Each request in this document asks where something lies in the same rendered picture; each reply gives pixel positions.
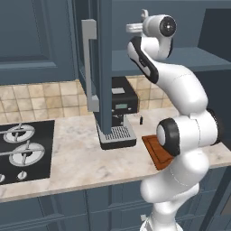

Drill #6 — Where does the black coffee machine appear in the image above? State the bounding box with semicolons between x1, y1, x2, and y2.
97;76;140;151

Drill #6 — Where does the dark blue open cabinet door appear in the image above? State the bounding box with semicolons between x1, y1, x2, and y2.
197;8;231;145

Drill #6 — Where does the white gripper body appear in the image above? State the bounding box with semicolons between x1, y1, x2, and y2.
125;23;145;33

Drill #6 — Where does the blue open wall cabinet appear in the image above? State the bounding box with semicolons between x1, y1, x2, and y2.
111;0;231;78

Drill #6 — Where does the blue base cabinet run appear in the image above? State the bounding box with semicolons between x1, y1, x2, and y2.
0;164;231;231

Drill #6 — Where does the brown wooden cutting board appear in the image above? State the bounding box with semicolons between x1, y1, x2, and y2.
141;134;176;171

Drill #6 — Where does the blue closed wall cabinet door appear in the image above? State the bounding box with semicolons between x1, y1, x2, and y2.
0;0;77;86

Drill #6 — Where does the grey bar door handle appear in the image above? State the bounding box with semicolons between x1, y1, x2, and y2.
80;19;100;113

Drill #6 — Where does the black gas hob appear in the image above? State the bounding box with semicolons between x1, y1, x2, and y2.
0;119;56;186

